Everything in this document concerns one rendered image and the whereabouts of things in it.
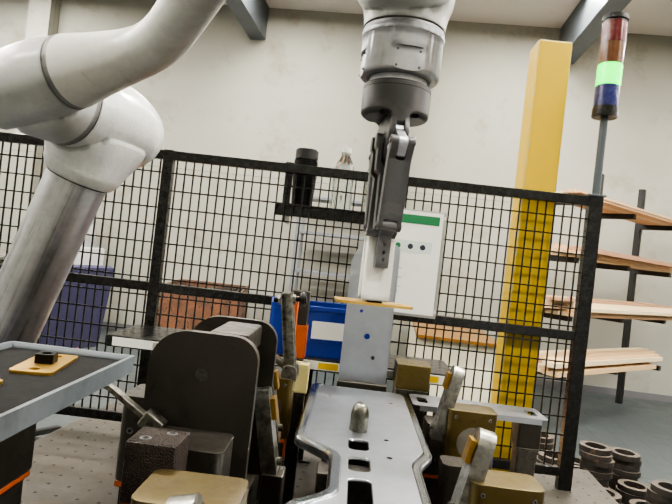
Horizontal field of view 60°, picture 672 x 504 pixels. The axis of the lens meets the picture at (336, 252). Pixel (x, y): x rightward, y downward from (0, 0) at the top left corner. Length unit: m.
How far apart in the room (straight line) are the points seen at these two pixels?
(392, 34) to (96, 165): 0.56
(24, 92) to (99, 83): 0.10
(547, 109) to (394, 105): 1.26
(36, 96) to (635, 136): 7.42
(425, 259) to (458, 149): 5.74
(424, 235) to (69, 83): 1.11
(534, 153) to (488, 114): 5.72
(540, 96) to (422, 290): 0.67
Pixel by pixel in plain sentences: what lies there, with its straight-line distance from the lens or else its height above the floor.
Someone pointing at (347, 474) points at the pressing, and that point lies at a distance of 0.85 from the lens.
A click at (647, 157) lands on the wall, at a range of 7.91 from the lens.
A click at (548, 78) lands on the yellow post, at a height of 1.88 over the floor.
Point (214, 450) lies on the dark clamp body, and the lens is 0.66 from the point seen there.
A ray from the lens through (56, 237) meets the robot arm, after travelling 1.05.
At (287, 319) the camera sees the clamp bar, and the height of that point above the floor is 1.16.
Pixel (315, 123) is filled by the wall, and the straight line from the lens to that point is 7.49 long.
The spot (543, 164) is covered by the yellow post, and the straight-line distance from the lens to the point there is 1.82.
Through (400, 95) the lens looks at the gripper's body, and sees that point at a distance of 0.62.
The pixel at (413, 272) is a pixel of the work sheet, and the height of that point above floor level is 1.27.
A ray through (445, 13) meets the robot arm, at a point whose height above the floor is 1.57.
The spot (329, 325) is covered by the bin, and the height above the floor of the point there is 1.11.
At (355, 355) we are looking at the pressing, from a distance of 1.42.
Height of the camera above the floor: 1.30
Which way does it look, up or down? level
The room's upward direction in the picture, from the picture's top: 7 degrees clockwise
